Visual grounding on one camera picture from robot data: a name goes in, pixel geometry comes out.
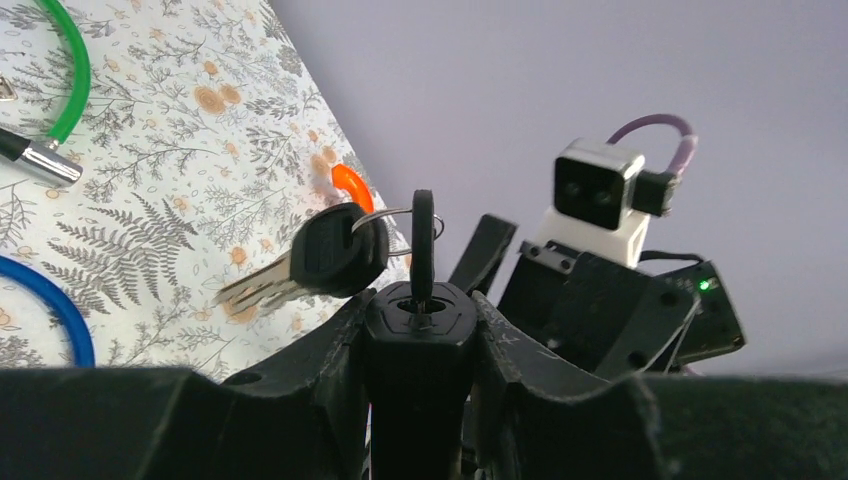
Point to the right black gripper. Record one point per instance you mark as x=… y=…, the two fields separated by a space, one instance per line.
x=601 y=316

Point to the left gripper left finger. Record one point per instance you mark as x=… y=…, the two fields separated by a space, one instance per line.
x=299 y=414

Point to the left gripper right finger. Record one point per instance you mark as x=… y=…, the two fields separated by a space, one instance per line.
x=537 y=416

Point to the black padlock keys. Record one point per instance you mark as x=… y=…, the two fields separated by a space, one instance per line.
x=339 y=253

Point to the blue cable lock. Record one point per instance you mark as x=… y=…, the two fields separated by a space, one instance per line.
x=60 y=304

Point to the black padlock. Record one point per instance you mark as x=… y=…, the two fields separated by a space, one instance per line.
x=418 y=374

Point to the orange white blue toy block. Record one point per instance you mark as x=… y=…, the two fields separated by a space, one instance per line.
x=346 y=179

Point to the floral table mat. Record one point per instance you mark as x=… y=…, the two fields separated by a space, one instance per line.
x=205 y=144

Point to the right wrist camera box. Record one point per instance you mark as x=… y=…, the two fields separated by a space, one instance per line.
x=603 y=200

